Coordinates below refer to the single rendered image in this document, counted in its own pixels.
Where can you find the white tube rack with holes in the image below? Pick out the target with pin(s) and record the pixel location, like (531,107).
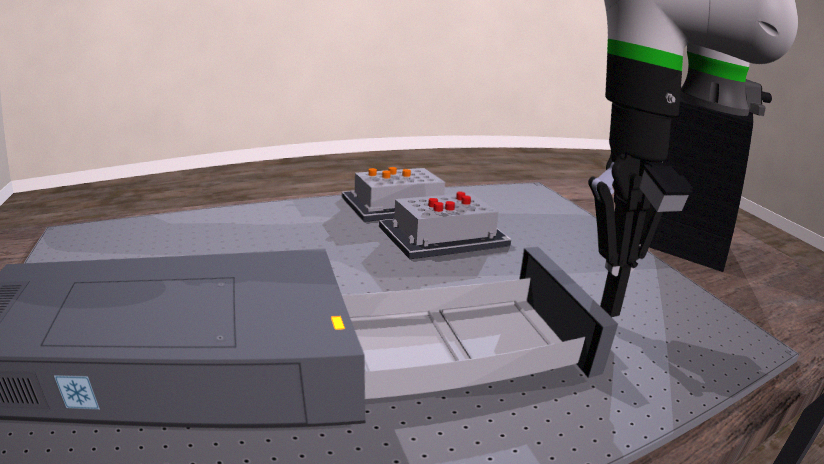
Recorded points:
(370,192)
(415,218)

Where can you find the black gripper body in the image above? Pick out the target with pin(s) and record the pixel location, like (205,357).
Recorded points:
(633,137)

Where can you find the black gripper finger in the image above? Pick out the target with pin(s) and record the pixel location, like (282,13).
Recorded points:
(611,227)
(642,233)

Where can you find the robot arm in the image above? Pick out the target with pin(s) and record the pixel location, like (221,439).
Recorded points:
(646,40)

